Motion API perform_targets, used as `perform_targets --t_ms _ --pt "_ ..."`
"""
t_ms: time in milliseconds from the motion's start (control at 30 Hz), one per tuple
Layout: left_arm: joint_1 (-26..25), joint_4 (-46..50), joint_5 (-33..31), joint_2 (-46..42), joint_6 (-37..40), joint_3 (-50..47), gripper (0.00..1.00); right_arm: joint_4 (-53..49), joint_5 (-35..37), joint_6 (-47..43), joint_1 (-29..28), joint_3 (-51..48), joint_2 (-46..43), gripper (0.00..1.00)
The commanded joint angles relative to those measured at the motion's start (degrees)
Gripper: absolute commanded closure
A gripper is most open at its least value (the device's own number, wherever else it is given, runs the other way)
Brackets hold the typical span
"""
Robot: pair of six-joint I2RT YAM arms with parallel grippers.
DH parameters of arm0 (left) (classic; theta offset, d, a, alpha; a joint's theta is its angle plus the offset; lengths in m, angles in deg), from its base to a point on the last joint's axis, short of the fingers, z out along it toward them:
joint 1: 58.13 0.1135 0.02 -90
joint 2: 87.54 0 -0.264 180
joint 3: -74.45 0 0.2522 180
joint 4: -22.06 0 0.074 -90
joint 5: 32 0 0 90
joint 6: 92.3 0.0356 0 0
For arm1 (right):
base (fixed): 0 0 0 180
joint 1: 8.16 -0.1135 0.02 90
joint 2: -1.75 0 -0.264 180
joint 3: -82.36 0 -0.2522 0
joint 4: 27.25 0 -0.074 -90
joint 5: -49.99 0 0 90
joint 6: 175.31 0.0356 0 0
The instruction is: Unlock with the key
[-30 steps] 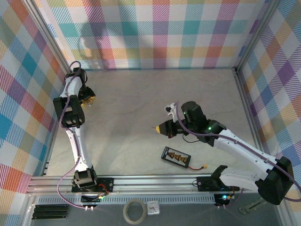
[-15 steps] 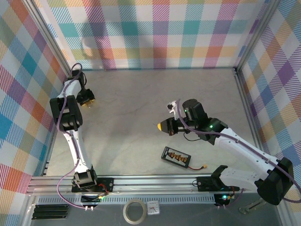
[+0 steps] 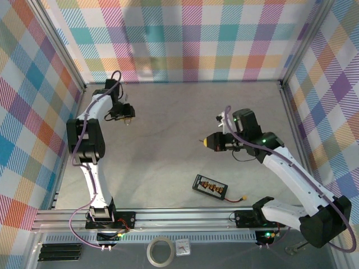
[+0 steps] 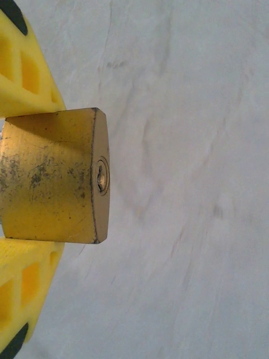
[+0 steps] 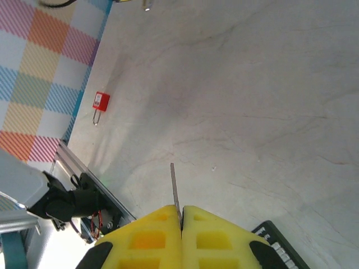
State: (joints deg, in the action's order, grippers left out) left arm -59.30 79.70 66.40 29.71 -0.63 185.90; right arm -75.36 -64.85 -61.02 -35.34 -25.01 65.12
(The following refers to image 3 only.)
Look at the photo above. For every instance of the brass padlock silver shackle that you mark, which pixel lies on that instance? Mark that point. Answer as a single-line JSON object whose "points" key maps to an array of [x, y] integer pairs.
{"points": [[128, 122]]}

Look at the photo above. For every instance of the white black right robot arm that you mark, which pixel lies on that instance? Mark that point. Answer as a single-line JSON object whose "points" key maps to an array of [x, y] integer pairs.
{"points": [[294, 173]]}

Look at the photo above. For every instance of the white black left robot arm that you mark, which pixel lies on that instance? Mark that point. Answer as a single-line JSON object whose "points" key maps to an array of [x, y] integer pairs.
{"points": [[95, 185]]}

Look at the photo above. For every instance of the black balance charging board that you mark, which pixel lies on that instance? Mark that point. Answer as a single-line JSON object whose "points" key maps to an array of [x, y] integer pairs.
{"points": [[209, 187]]}

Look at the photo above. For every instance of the red black lead yellow plug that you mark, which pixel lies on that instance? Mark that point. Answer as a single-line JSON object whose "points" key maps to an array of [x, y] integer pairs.
{"points": [[244, 199]]}

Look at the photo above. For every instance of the small black controller board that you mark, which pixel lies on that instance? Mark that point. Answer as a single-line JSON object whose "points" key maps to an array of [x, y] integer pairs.
{"points": [[266, 236], [108, 237]]}

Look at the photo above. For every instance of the small square white clock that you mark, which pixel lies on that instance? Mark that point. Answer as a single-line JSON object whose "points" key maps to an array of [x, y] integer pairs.
{"points": [[183, 248]]}

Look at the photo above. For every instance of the clear tape roll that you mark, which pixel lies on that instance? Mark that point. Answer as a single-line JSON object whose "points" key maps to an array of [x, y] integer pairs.
{"points": [[148, 251]]}

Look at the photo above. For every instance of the black ribbed block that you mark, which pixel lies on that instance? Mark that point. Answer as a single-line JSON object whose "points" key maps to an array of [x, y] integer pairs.
{"points": [[60, 252]]}

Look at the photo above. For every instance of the aluminium table side rail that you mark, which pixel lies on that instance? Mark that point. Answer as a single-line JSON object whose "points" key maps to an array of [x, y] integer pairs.
{"points": [[60, 182], [290, 112]]}

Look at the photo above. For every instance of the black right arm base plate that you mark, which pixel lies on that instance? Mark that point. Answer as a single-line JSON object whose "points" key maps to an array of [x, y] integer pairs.
{"points": [[244, 218]]}

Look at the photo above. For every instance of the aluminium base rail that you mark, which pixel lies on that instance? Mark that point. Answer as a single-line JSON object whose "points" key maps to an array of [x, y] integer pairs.
{"points": [[182, 221]]}

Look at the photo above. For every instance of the aluminium frame post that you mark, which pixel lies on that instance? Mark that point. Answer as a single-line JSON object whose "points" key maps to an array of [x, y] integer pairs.
{"points": [[305, 42], [59, 45]]}

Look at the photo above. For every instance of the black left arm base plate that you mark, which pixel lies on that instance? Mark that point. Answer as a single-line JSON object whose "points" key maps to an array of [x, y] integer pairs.
{"points": [[126, 218]]}

